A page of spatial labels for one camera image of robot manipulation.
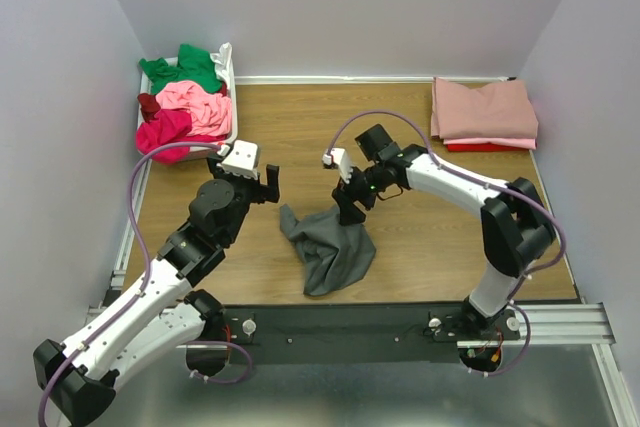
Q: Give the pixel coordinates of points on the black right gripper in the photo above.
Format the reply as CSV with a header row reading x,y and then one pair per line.
x,y
347,197

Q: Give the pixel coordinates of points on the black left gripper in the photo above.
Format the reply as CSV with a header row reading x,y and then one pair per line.
x,y
257,188

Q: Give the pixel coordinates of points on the dark grey t shirt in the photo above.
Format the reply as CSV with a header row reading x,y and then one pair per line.
x,y
333,256

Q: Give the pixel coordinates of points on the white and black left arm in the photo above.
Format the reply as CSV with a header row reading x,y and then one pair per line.
x,y
162,308

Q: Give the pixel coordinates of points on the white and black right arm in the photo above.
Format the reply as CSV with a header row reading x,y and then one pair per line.
x,y
516,228

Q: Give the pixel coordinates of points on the pink crumpled shirt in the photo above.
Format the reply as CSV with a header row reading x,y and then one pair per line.
x,y
210,114

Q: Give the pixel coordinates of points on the magenta crumpled shirt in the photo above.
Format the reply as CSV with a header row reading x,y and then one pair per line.
x,y
167,126

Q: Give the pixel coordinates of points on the dark red crumpled shirt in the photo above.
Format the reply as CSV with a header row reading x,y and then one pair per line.
x,y
149,106

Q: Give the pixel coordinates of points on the white crumpled cloth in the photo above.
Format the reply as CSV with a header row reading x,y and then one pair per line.
x,y
223,65

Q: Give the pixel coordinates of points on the green crumpled shirt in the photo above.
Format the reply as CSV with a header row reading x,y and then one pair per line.
x,y
192,64

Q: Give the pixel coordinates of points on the white laundry basket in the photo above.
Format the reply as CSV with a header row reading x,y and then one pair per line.
x,y
198,143

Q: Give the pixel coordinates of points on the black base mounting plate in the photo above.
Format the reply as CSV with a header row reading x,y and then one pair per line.
x,y
363,333

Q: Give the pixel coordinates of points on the red folded shirt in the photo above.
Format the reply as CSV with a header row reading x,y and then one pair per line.
x,y
483,147

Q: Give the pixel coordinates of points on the light pink folded shirt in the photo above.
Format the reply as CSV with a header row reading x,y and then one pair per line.
x,y
514,143

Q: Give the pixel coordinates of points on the dusty pink folded shirt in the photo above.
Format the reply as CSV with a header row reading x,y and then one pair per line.
x,y
495,110

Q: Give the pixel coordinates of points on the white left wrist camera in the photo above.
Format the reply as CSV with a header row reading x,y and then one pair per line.
x,y
242,160

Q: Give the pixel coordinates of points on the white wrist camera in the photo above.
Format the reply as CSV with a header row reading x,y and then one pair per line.
x,y
339,159
242,160

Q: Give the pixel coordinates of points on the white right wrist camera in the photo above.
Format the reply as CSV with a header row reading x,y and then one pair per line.
x,y
339,159

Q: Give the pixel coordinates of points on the aluminium frame rail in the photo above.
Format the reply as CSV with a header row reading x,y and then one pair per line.
x,y
549,325

